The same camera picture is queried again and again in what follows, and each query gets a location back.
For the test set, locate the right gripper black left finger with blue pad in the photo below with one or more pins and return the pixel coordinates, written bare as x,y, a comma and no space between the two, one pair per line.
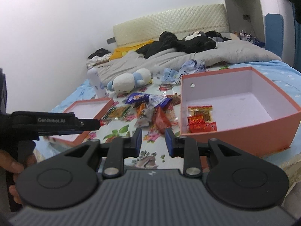
71,177

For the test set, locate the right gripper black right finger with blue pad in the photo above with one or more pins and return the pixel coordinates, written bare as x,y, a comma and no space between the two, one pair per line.
232,176

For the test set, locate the red orange tofu snack packet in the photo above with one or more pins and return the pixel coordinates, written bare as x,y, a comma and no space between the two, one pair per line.
160,121

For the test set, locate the person's left hand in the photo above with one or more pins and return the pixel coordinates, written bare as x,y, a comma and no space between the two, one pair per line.
9,164

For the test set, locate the pink open cardboard box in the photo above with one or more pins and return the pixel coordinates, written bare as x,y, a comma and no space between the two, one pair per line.
250,111

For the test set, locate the pink box lid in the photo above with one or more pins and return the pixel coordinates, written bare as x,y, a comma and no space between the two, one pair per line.
85,109

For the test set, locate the red gold snack packet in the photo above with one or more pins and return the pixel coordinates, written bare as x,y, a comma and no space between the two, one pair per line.
203,111

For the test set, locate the white spray bottle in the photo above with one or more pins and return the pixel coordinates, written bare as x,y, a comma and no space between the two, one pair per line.
97,84

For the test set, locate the silver snack packet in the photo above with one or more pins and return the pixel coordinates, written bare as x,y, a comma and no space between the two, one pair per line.
144,115

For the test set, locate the dark red jerky snack packet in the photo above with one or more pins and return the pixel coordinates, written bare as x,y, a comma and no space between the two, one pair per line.
174,99

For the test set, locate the light blue bedsheet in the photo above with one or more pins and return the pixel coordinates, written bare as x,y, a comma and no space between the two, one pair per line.
289,80

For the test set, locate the small clothes pile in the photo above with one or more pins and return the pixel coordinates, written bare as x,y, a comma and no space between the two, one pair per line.
100,56

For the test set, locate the blue purple snack packet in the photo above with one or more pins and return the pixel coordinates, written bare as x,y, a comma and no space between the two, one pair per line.
137,98

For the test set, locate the floral plastic tablecloth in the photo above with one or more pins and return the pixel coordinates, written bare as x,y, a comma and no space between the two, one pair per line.
153,153

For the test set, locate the blue white snack packet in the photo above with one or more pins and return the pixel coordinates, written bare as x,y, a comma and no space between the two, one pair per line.
159,100

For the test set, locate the white blue plush toy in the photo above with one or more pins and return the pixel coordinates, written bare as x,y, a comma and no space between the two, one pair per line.
127,82

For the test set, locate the yellow cloth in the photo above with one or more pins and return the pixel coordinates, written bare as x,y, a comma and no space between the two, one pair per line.
119,52

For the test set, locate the blue white plastic bag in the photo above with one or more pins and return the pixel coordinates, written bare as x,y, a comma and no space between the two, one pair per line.
171,76

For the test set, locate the grey blanket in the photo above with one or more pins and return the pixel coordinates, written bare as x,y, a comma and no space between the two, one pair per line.
231,51

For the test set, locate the clear plastic wrapper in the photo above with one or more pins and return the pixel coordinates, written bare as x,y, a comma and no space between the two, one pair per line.
158,71

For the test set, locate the bottles on nightstand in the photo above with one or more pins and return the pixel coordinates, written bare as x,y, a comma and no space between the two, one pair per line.
243,35

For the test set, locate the black clothes pile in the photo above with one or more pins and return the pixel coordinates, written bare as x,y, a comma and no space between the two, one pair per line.
167,40

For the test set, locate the blue chair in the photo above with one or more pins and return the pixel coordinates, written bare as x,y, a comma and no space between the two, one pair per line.
274,33

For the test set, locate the cream quilted headboard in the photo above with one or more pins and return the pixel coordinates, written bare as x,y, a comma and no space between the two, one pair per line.
181,22

